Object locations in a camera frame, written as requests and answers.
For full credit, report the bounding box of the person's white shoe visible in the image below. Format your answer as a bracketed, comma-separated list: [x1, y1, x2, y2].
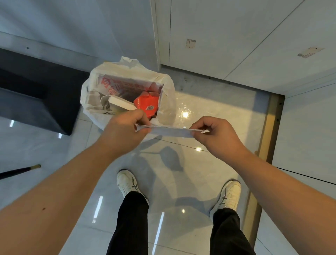
[209, 180, 242, 218]
[117, 169, 149, 205]

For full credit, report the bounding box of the person's left hand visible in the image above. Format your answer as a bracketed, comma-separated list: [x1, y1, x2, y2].
[101, 109, 152, 155]

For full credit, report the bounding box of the brass door threshold strip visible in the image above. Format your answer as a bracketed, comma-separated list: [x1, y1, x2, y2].
[241, 94, 285, 249]

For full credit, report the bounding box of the person's right forearm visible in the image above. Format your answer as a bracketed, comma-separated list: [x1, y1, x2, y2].
[222, 150, 336, 255]

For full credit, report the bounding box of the white foam food box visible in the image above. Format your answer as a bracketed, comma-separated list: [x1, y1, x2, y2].
[108, 95, 137, 113]

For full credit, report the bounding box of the person's right hand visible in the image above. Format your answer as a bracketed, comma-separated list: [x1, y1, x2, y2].
[190, 116, 248, 160]

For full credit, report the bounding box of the black stick with tan tip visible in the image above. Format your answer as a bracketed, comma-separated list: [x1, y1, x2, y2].
[0, 164, 41, 180]

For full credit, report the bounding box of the black cabinet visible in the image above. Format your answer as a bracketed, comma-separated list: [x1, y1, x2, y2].
[0, 48, 91, 136]

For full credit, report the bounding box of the crumpled white paper trash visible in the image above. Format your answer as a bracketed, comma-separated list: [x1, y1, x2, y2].
[86, 91, 116, 115]

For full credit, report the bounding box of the person's left black trouser leg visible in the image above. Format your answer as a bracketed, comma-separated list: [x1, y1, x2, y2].
[106, 191, 149, 255]

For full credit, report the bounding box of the person's left white shoe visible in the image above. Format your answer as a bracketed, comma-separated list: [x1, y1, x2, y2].
[117, 169, 149, 205]

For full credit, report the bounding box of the white wall label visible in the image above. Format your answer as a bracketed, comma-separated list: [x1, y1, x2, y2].
[297, 47, 325, 58]

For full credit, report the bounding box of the person's right white shoe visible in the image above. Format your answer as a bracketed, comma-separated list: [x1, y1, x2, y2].
[209, 180, 242, 218]

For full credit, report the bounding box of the white paper strip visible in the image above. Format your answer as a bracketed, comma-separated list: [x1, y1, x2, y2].
[136, 125, 210, 138]

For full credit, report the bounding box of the person's black trouser leg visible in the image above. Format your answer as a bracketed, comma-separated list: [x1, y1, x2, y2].
[209, 208, 256, 255]
[106, 191, 149, 255]

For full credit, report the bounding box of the white plastic trash bag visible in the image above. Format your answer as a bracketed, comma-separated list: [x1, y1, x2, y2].
[80, 56, 177, 131]

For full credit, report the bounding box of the red crumpled wrapper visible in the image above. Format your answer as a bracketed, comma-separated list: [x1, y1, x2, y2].
[133, 91, 160, 119]

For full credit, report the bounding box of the person's right black trouser leg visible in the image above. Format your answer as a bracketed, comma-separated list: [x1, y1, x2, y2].
[209, 208, 256, 255]

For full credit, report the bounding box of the person's left forearm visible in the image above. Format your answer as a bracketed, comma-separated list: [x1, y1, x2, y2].
[0, 140, 124, 255]

